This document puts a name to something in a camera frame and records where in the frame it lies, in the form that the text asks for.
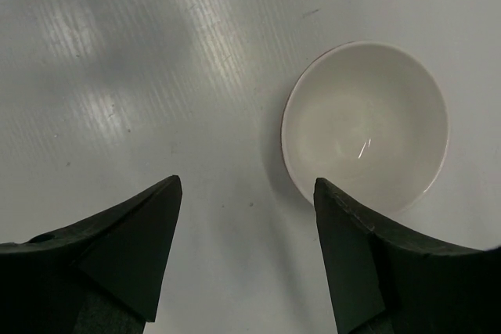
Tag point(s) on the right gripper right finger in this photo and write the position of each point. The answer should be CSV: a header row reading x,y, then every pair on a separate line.
x,y
384,277

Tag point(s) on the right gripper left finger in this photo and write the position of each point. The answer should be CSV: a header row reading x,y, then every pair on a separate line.
x,y
102,274

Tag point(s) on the white red bowl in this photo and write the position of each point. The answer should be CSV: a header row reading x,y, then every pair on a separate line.
x,y
370,118

